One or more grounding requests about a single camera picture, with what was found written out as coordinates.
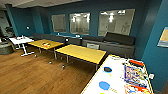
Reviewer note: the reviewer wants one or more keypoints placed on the wooden table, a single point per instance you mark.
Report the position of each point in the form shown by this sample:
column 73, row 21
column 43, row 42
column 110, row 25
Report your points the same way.
column 81, row 52
column 45, row 43

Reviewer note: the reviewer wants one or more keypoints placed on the interior glass window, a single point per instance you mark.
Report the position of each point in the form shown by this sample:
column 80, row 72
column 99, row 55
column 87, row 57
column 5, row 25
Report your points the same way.
column 58, row 23
column 80, row 23
column 116, row 22

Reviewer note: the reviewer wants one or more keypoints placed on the dark grey sofa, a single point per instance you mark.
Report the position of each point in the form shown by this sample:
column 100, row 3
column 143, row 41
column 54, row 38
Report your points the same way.
column 113, row 41

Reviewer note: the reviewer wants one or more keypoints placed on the white decorated table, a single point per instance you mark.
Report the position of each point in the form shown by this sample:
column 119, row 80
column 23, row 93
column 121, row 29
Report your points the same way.
column 100, row 78

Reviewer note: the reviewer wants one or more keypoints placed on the red flat object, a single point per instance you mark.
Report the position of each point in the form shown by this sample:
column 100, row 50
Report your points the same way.
column 136, row 62

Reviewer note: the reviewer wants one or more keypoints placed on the colourful game box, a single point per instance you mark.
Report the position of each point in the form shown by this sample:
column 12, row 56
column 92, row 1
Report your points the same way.
column 136, row 76

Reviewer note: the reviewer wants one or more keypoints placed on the small white table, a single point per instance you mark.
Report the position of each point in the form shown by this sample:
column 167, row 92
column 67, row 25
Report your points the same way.
column 20, row 40

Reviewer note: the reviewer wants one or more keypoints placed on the orange and white game box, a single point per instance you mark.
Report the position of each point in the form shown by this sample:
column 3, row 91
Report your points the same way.
column 133, row 90

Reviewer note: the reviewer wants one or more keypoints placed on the grey round pouf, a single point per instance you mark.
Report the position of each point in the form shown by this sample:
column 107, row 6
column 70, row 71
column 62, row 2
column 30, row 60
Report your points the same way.
column 5, row 48

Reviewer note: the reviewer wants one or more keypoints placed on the white wall outlet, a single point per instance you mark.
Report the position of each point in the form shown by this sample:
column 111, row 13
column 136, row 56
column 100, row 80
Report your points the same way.
column 151, row 76

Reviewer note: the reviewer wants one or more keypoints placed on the yellow wall sign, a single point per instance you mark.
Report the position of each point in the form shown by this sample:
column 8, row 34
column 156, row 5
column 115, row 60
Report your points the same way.
column 163, row 37

